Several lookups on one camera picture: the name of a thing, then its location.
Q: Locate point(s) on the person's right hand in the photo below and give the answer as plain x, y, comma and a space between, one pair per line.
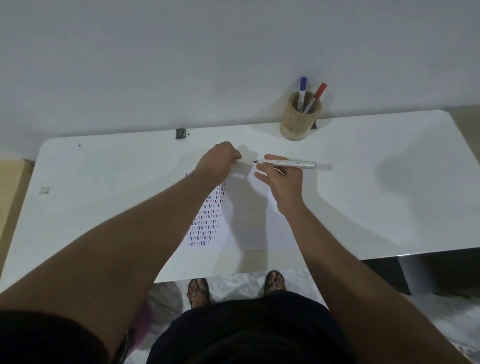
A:
287, 187

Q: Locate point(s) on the person's left hand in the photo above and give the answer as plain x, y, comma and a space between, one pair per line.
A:
217, 161

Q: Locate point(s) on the person's right thumb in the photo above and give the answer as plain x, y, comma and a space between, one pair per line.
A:
264, 177

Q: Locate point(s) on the person's left fingers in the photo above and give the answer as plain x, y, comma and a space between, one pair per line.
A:
234, 153

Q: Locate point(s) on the silver black-tipped marker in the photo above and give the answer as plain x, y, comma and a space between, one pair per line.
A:
300, 163

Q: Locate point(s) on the person's right forearm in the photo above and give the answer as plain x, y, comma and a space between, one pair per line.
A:
348, 285

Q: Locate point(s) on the person's left forearm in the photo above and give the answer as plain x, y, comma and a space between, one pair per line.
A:
112, 258

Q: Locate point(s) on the white paper sheet with marks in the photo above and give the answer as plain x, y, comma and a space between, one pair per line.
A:
247, 221

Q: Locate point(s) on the black table clip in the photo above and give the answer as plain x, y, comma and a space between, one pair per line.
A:
180, 134

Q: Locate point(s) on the wooden pen holder cup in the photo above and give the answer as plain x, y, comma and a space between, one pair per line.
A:
298, 122

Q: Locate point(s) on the blue-capped marker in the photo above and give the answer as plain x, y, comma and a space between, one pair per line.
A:
302, 90

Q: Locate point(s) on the red-capped marker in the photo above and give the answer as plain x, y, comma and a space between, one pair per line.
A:
316, 95

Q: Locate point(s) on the person's right sandal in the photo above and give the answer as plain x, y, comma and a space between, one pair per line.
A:
274, 283

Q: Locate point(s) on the person's sandal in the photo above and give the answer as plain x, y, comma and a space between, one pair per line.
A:
198, 292
274, 283

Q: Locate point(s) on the person's left sandal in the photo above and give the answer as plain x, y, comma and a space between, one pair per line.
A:
198, 292

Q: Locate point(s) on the person's dark shorts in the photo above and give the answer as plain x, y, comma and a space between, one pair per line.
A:
255, 330

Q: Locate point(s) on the white table leg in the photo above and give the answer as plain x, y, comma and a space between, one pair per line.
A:
418, 275

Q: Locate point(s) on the person's dark sleeve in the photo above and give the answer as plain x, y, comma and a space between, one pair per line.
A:
45, 339

